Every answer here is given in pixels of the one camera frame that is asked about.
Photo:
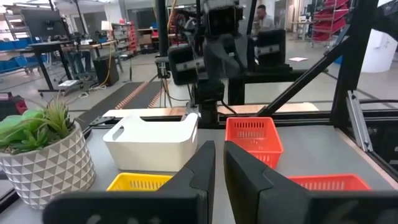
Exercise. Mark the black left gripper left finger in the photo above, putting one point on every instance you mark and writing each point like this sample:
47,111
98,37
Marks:
174,205

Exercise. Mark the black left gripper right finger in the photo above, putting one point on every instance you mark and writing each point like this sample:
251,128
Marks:
267,202

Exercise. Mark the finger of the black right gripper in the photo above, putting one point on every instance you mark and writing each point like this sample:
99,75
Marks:
272,39
183,76

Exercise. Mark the yellow plastic slotted basket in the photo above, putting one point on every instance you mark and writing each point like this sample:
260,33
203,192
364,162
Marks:
136,180

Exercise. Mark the orange plastic slotted basket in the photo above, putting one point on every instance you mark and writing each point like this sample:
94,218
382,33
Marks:
329,179
236,137

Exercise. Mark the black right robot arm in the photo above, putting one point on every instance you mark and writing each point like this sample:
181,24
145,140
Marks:
208,96

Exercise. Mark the red parts shelf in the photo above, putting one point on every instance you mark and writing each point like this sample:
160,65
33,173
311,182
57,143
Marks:
126,37

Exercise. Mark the person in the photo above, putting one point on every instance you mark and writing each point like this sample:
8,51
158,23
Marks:
264,21

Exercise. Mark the black tripod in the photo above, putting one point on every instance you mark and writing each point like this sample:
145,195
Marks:
163,77

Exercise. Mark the wooden table edge board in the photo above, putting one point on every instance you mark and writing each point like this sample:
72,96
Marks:
161,111

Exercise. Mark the red shelving rack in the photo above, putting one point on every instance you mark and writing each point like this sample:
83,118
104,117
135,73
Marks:
331,21

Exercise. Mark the black floor mat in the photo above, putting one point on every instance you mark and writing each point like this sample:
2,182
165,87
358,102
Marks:
124,96

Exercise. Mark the black trash bin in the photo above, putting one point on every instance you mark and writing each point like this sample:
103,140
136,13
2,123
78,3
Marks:
105,70

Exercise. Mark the white cylinder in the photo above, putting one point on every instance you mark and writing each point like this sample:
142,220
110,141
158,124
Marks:
379,53

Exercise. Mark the silver aluminium extrusion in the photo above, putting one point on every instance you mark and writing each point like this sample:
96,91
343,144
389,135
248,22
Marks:
359,124

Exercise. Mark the potted plant triangle-pattern pot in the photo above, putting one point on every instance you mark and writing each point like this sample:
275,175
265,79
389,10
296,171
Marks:
46,171

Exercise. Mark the black standing desk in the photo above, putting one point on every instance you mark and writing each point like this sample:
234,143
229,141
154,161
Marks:
46,46

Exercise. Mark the black computer monitor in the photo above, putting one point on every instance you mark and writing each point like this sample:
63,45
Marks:
42,23

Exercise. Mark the blue storage bins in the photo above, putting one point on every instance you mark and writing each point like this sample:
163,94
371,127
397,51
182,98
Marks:
15,60

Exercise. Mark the red and black toolbox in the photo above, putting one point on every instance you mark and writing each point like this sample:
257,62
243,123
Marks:
12,105

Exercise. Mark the black frame beam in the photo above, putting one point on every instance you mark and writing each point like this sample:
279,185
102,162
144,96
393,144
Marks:
267,74

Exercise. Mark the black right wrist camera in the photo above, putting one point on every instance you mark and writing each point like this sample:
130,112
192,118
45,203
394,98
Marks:
224,20

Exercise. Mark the black diagonal frame brace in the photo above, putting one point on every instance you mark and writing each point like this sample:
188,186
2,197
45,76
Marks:
304,77

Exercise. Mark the black frame post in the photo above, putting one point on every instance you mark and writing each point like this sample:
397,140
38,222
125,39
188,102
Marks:
354,62
162,28

